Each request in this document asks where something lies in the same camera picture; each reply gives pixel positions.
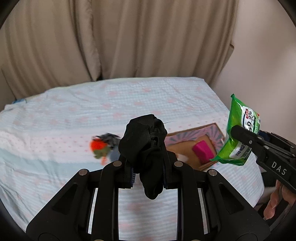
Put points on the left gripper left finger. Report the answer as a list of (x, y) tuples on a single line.
[(85, 208)]

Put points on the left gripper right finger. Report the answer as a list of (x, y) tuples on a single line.
[(209, 207)]

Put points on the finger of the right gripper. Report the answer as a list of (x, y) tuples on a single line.
[(246, 137)]

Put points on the green wet wipes pack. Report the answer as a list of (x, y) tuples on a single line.
[(242, 123)]

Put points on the magenta sponge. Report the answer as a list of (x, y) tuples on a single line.
[(203, 152)]

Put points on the brown fluffy plush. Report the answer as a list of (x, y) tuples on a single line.
[(181, 157)]

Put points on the orange fluffy plush carrot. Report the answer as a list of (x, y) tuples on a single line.
[(100, 149)]

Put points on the black sock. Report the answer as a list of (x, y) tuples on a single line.
[(143, 147)]

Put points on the grey fuzzy sock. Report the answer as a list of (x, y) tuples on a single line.
[(114, 155)]

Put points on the person's right hand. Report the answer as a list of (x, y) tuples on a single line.
[(275, 199)]

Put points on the light blue pink bedspread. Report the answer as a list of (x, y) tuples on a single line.
[(45, 140)]

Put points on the beige curtain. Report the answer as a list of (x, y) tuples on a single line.
[(46, 44)]

